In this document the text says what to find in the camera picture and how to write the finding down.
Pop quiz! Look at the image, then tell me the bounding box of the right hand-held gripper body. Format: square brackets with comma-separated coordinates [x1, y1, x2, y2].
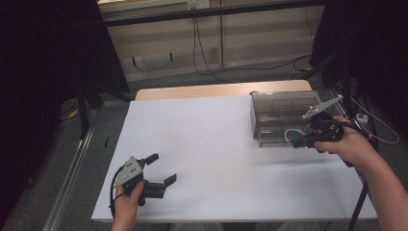
[302, 94, 345, 148]

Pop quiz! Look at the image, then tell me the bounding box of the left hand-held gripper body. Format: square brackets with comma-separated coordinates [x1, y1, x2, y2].
[113, 156, 167, 207]

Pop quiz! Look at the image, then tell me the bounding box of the smoky transparent drawer box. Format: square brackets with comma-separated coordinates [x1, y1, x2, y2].
[249, 90, 325, 141]

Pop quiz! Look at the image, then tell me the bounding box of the person's right hand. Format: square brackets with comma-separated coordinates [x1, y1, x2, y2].
[313, 115, 383, 171]

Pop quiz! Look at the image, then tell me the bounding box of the person's left hand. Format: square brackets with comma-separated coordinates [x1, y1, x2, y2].
[110, 181, 145, 231]

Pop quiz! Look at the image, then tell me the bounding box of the white table cover sheet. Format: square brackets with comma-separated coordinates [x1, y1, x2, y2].
[90, 94, 379, 223]

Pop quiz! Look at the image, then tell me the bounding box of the black metal stand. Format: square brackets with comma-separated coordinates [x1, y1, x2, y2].
[76, 80, 133, 140]
[293, 47, 355, 109]

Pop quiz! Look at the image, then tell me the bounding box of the black curtain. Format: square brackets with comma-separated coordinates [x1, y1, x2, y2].
[310, 0, 408, 129]

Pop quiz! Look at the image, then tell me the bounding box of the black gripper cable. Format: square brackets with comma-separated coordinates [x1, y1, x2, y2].
[326, 118, 378, 231]
[109, 167, 125, 219]

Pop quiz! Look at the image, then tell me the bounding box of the aluminium floor rail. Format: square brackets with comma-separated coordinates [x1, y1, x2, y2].
[41, 107, 101, 231]
[326, 89, 408, 211]

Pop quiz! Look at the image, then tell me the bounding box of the white cable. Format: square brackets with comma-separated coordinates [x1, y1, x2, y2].
[349, 95, 400, 145]

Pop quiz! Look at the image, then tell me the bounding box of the black floor cable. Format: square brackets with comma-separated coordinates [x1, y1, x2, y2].
[220, 53, 314, 73]

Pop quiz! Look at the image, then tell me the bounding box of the black power cable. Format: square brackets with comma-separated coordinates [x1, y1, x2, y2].
[191, 17, 210, 77]
[194, 17, 232, 84]

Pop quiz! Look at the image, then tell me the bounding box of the white wall socket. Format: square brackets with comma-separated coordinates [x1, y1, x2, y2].
[187, 0, 211, 11]

